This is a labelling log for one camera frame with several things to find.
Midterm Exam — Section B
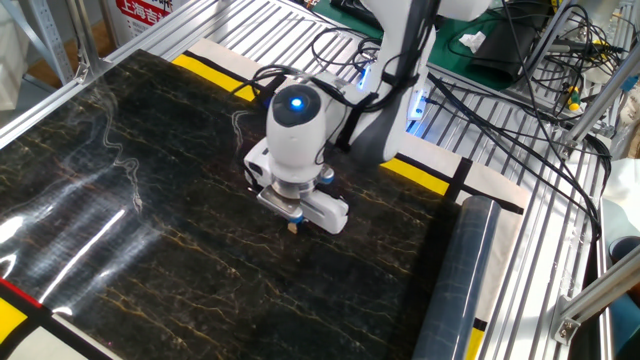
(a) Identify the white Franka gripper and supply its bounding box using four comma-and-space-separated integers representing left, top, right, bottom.
243, 137, 350, 236

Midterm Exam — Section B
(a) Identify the black marble pattern mat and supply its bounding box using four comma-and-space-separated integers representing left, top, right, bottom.
0, 48, 464, 360

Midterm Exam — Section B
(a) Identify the Mondrian pattern cloth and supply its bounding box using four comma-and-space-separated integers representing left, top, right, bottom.
0, 37, 531, 360

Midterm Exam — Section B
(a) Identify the rolled clear plastic film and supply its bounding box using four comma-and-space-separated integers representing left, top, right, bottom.
410, 194, 503, 360

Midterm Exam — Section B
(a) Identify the green cutting mat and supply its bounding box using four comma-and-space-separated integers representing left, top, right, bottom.
312, 0, 551, 92

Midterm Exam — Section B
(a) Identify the white crumpled paper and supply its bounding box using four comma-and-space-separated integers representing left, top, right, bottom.
458, 30, 488, 54

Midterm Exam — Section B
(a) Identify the red white Chinese sign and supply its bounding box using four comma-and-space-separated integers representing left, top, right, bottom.
107, 0, 190, 50

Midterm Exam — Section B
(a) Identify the black rolled pouch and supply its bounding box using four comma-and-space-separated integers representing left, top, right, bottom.
467, 14, 549, 91

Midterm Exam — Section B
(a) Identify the yellow green screwdriver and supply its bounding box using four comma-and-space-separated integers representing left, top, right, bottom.
563, 84, 583, 113

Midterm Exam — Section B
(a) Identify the white plastic sheet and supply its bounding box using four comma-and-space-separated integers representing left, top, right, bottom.
0, 0, 30, 112

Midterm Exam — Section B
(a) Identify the white fabric sheet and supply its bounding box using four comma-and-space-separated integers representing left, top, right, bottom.
599, 157, 640, 241

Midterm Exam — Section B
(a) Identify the teal plastic container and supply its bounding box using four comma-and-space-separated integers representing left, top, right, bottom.
607, 234, 640, 354

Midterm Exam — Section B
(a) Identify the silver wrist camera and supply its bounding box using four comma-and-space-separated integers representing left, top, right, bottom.
256, 184, 306, 225

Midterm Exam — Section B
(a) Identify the black arm cable harness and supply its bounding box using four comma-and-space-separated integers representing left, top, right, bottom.
244, 0, 444, 154

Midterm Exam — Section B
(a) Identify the thick black base cable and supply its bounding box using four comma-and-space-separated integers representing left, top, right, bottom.
426, 71, 614, 244

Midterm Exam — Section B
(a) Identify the grey perforated shelf post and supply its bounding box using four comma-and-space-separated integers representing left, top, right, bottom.
19, 0, 76, 86

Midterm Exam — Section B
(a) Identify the aluminium frame post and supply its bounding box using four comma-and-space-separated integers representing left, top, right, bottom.
549, 244, 640, 347
519, 0, 576, 86
562, 47, 640, 149

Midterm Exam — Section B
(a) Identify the black cable tangle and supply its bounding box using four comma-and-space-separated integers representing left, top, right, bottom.
542, 2, 629, 109

